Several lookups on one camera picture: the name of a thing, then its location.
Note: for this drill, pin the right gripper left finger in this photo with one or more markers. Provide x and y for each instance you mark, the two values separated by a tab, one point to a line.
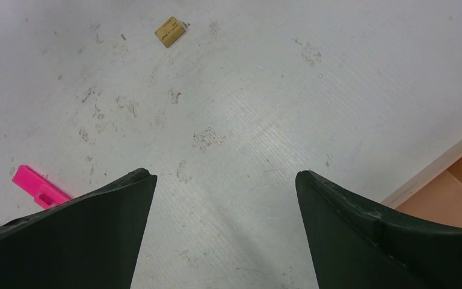
91	241

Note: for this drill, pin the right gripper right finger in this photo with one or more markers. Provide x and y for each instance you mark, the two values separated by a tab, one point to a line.
356	242

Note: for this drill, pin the pink highlighter marker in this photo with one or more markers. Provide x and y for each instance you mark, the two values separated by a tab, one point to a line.
45	194

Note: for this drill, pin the orange plastic file organizer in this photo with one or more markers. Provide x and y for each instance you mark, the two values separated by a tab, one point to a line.
435	193

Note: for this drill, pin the small brown block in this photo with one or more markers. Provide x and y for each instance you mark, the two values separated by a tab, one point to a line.
171	30

